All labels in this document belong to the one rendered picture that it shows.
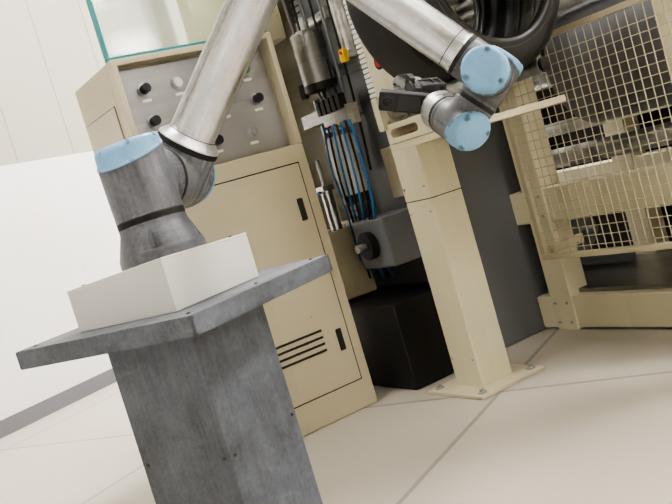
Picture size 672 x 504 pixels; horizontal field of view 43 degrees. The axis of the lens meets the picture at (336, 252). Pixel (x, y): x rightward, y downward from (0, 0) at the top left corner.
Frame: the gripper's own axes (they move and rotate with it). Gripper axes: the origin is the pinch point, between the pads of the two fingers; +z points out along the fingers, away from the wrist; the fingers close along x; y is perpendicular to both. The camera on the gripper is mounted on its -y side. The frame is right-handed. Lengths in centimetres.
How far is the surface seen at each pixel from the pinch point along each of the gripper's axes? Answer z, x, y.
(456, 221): 22, -54, 34
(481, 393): -9, -96, 31
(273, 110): 72, -30, -10
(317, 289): 38, -80, -5
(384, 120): 31.9, -22.0, 12.3
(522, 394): -18, -91, 39
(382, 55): 23.3, -0.1, 6.8
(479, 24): 43, 1, 47
